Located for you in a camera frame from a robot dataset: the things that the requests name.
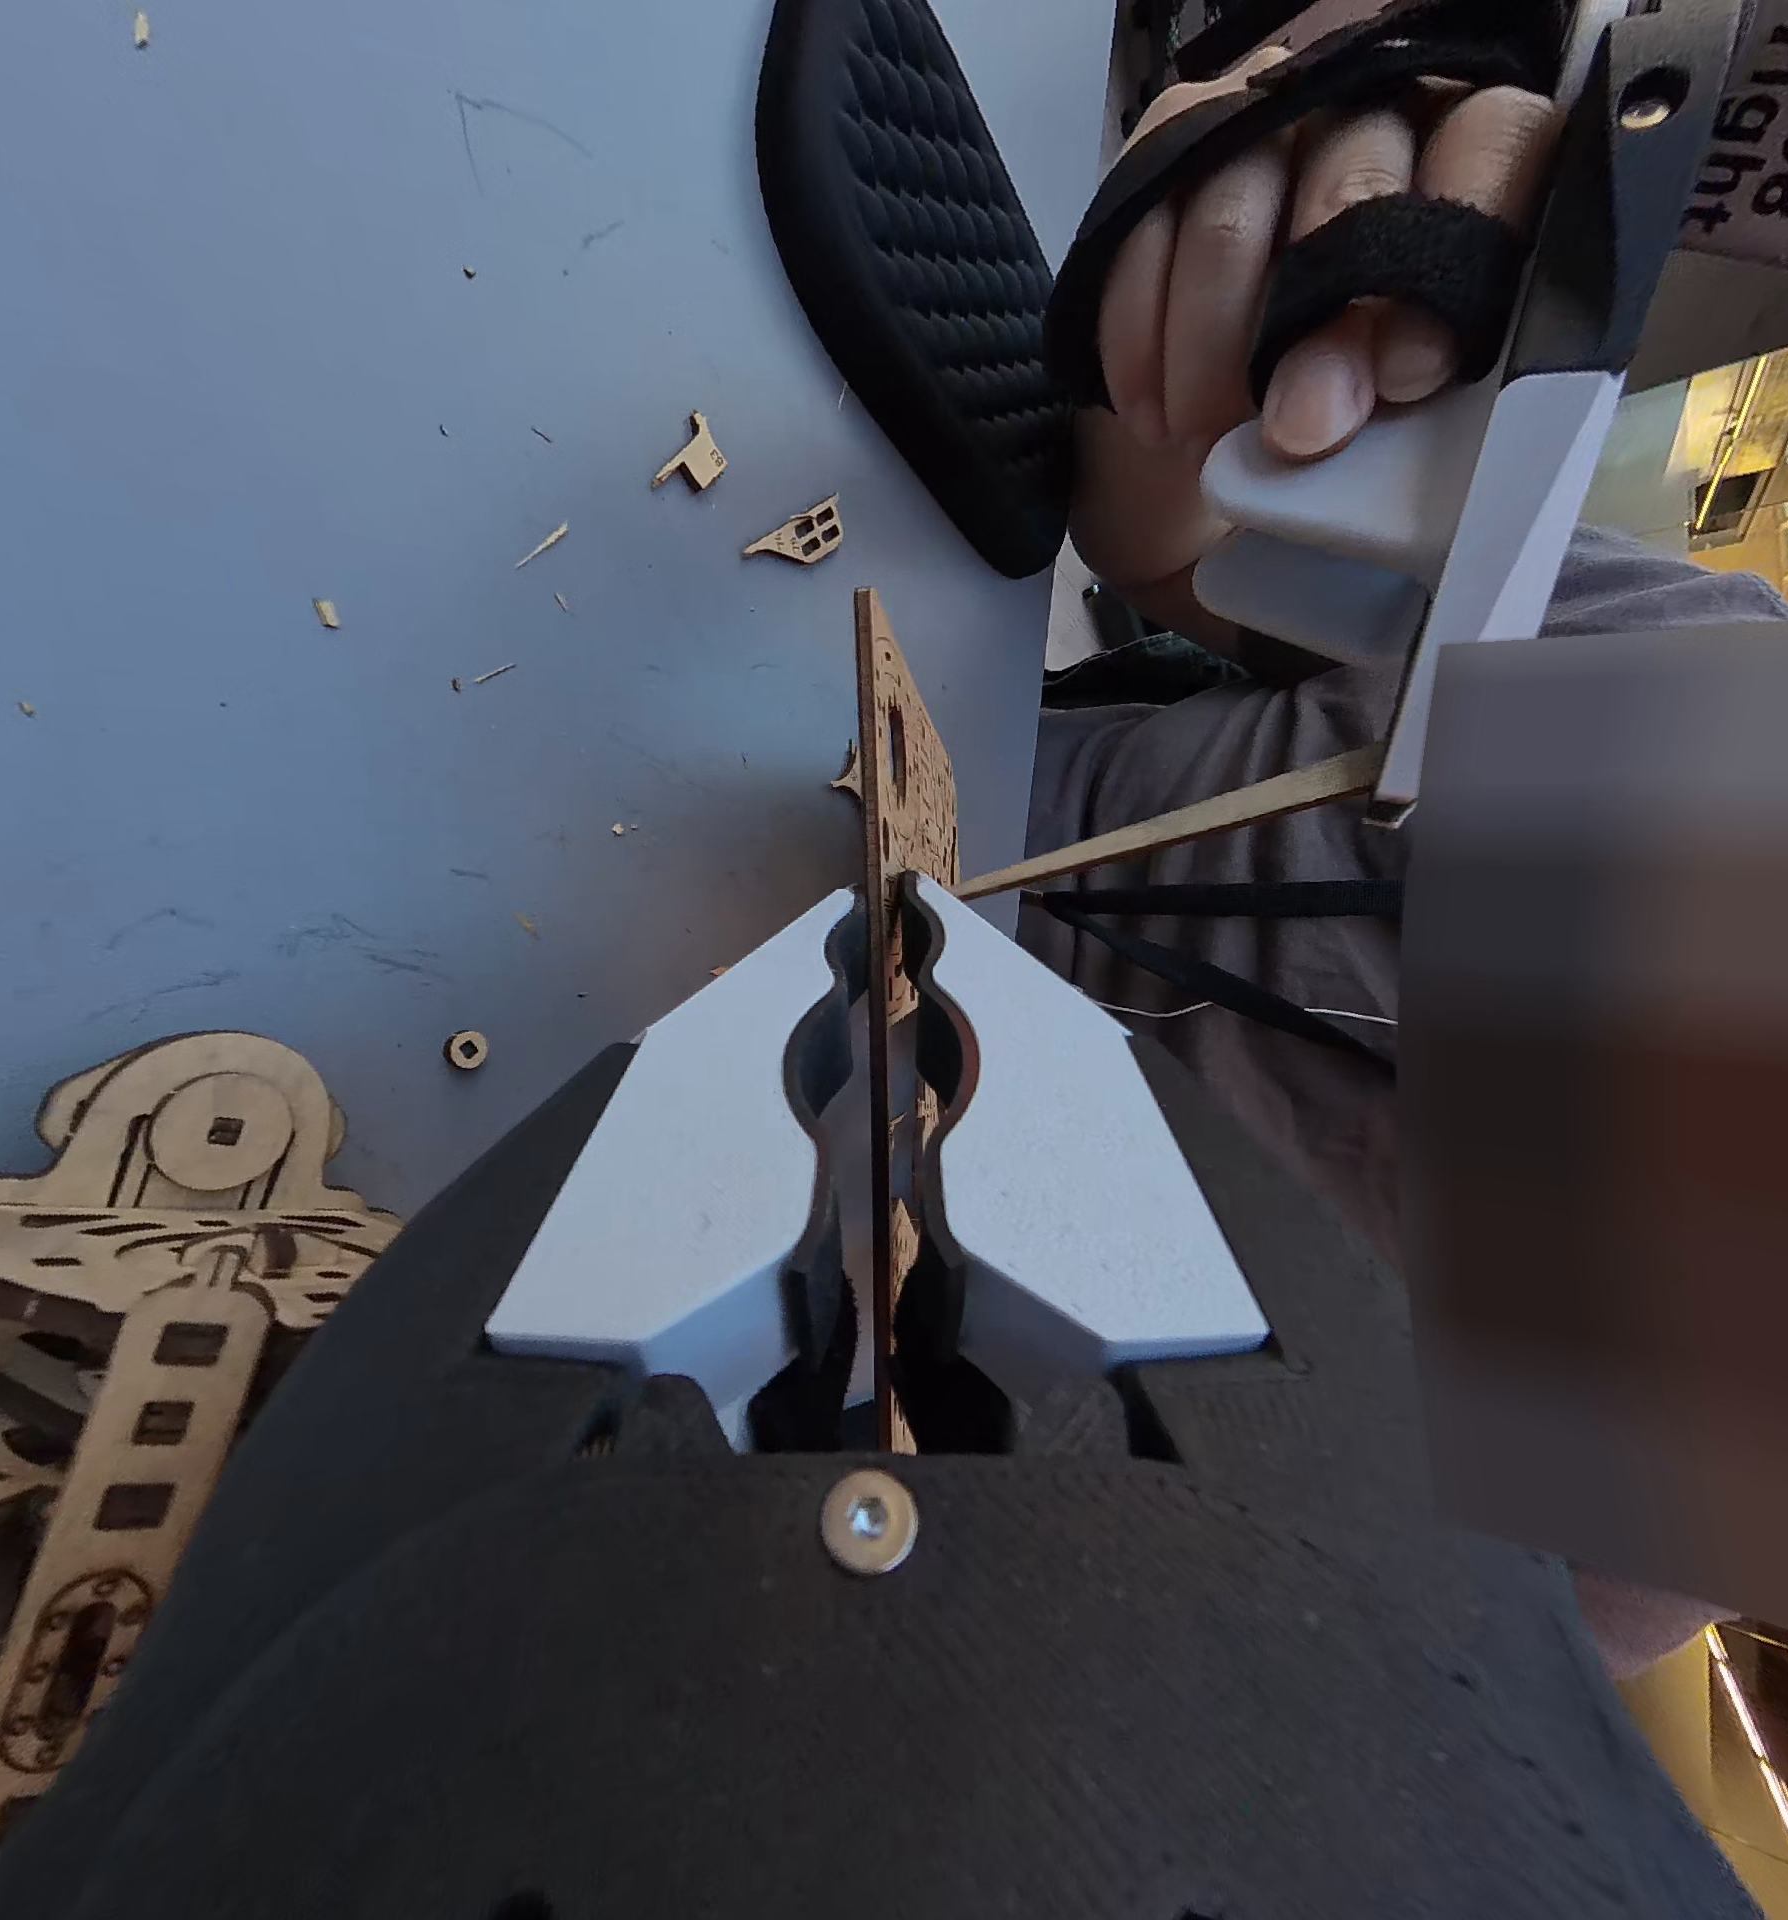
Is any black chair frame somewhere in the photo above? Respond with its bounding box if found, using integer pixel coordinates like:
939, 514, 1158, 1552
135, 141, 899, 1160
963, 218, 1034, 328
1036, 877, 1406, 1081

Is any triangular lattice wood scrap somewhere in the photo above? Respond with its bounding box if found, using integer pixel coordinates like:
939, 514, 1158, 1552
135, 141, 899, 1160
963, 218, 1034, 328
743, 494, 843, 569

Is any laser-cut plywood parts sheet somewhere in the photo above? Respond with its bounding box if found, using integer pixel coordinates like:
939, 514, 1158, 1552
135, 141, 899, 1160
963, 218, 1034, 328
852, 587, 961, 1455

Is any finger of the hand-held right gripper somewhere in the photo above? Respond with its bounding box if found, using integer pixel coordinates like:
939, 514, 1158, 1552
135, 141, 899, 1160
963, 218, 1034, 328
1369, 366, 1632, 831

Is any wooden submarine model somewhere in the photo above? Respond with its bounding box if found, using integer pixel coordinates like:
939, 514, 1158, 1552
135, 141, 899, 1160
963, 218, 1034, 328
0, 1031, 408, 1853

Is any black wrist rest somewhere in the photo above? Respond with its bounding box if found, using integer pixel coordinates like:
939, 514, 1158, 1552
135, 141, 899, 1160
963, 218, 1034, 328
756, 0, 1075, 583

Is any thin wooden stick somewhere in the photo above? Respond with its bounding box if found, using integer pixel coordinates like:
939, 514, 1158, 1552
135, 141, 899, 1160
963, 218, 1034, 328
953, 742, 1391, 904

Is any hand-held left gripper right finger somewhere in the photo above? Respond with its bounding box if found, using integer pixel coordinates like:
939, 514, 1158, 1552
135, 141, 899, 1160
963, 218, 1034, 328
899, 874, 1271, 1420

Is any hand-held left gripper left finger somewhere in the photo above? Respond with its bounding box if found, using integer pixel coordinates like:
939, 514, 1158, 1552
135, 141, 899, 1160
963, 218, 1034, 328
483, 885, 854, 1448

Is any person's right hand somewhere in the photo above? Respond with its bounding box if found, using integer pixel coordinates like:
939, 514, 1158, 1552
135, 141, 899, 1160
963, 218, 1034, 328
1065, 36, 1563, 632

